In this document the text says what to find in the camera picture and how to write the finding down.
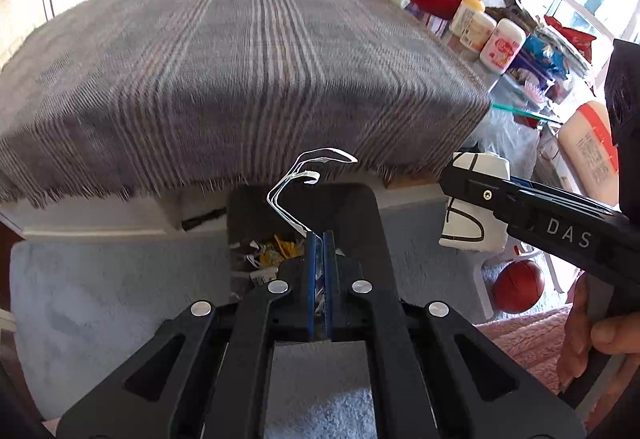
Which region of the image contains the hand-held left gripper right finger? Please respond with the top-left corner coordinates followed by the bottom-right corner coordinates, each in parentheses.
top-left (322, 231), bottom-right (587, 439)

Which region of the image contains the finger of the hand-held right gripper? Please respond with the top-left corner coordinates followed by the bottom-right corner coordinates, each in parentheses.
top-left (510, 177), bottom-right (622, 218)
top-left (439, 154), bottom-right (640, 281)

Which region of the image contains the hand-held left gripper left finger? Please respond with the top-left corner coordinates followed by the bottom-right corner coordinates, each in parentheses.
top-left (56, 231), bottom-right (321, 439)

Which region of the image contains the white carton with black lines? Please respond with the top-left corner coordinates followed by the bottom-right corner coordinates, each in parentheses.
top-left (439, 151), bottom-right (512, 253)

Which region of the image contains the dark grey waste bin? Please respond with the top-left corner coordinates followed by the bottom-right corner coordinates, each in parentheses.
top-left (227, 183), bottom-right (401, 355)

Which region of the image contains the person's right hand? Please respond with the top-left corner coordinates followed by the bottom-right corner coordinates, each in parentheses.
top-left (556, 275), bottom-right (640, 391)

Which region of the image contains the large cream bottle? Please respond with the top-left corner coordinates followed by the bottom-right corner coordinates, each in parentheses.
top-left (557, 100), bottom-right (617, 208)

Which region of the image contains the pile of yellow white wrappers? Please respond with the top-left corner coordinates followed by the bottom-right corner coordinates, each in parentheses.
top-left (230, 234), bottom-right (307, 288)

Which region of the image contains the orange basketball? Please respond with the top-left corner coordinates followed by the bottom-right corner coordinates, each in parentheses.
top-left (492, 259), bottom-right (547, 315)

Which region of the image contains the clear plastic bag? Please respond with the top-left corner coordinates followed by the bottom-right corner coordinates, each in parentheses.
top-left (474, 108), bottom-right (542, 170)

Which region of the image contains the green stick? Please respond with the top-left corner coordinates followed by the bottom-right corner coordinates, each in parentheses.
top-left (491, 103), bottom-right (562, 126)

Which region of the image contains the red snack packet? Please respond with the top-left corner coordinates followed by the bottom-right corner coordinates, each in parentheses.
top-left (544, 15), bottom-right (599, 66)

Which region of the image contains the blue snack packet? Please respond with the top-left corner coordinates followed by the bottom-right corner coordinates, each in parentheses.
top-left (520, 36), bottom-right (572, 80)

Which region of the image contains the pink fleece cloth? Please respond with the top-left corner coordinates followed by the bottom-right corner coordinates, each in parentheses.
top-left (475, 306), bottom-right (577, 396)

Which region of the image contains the white jar with red label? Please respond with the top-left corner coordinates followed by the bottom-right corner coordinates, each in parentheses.
top-left (479, 19), bottom-right (528, 73)

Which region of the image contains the white jar with yellow label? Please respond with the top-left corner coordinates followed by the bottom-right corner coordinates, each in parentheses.
top-left (448, 0), bottom-right (497, 52)

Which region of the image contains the light blue fluffy rug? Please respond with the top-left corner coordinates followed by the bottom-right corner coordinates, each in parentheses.
top-left (10, 204), bottom-right (493, 439)

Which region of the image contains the grey striped blanket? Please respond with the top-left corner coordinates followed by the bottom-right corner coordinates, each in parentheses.
top-left (0, 0), bottom-right (492, 210)

